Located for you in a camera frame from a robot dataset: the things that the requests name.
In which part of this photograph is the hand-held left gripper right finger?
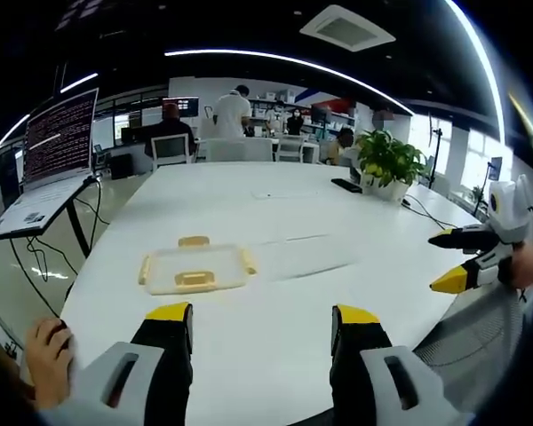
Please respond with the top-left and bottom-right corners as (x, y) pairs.
(330, 304), (457, 426)

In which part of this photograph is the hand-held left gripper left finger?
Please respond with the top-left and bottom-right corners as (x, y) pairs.
(73, 302), (195, 426)

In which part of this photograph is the clear lid with yellow buckles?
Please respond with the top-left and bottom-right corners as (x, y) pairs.
(137, 235), (259, 297)

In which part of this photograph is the person's right hand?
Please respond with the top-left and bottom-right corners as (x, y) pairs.
(510, 241), (533, 289)

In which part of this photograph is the grey mesh chair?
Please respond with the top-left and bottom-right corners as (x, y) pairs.
(415, 282), (530, 370)

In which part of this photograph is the black tripod stand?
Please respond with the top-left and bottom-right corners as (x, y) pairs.
(427, 114), (446, 190)

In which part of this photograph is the potted green plant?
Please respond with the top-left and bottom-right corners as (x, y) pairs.
(354, 129), (433, 203)

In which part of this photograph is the black phone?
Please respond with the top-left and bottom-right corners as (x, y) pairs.
(330, 177), (364, 194)

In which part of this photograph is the black laptop stand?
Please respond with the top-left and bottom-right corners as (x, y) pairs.
(8, 176), (102, 303)

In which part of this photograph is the ceiling light strip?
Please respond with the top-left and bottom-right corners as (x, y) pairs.
(443, 0), (508, 134)
(60, 72), (100, 95)
(163, 49), (415, 117)

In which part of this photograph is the white office chair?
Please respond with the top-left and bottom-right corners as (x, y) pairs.
(150, 132), (195, 172)
(276, 134), (308, 163)

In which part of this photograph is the black cabinet box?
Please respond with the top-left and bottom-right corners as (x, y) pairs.
(109, 153), (135, 180)

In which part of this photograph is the white laptop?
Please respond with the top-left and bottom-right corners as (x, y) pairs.
(0, 87), (100, 241)

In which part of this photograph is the ceiling air vent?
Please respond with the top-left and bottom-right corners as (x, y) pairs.
(298, 4), (397, 55)

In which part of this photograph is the black table cable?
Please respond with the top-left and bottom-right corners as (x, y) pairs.
(401, 193), (448, 224)

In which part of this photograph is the black laptop cable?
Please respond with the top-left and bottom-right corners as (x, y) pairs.
(8, 234), (79, 319)

